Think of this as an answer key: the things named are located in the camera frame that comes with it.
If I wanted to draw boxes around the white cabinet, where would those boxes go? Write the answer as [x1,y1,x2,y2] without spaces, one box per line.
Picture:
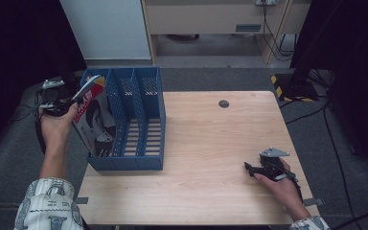
[59,0,152,61]

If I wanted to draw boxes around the left hand-held gripper cable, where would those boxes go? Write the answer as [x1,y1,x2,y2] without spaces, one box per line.
[34,90,48,155]

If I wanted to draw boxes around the hand-held gripper cable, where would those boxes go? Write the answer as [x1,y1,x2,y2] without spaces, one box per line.
[34,90,48,155]
[280,164,304,203]

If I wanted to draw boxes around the black curtain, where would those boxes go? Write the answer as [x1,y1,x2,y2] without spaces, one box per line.
[0,0,88,161]
[288,0,368,180]

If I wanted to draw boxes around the right hand-held gripper cable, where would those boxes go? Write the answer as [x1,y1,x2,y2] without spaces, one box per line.
[280,164,304,203]

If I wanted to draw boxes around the beige wooden desk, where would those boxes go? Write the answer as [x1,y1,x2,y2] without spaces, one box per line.
[140,0,312,66]

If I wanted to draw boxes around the person's left patterned sleeve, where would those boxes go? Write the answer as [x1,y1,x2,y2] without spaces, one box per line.
[13,176,84,230]

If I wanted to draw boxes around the person's left hand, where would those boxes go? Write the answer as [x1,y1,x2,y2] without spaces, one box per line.
[39,103,80,153]

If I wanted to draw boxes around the person's right hand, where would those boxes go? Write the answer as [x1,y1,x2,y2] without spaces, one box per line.
[253,158,305,215]

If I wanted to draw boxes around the black hanging cables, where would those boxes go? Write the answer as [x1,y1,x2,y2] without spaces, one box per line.
[261,3,297,62]

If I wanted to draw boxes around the white power strip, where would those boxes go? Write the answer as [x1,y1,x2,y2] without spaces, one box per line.
[255,0,281,7]

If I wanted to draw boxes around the person's right patterned sleeve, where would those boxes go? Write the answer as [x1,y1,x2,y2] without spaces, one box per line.
[288,216,331,230]

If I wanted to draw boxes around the portrait cover magazine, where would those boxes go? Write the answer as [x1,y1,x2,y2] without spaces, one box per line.
[71,74,118,158]

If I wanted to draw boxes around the thick black floor cable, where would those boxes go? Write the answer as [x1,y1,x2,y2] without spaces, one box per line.
[330,210,368,230]

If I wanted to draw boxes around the looped black floor cable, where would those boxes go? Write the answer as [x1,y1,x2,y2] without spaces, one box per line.
[5,103,36,125]

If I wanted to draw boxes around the person's patterned sleeve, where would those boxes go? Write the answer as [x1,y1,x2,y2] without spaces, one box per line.
[288,216,331,230]
[13,176,84,230]

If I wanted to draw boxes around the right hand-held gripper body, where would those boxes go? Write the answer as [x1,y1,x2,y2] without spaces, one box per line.
[258,147,291,182]

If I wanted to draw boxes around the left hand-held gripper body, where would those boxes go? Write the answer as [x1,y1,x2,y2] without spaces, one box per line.
[37,80,75,117]

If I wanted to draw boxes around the blue plastic file rack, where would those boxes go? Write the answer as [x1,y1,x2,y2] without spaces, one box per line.
[80,66,168,172]

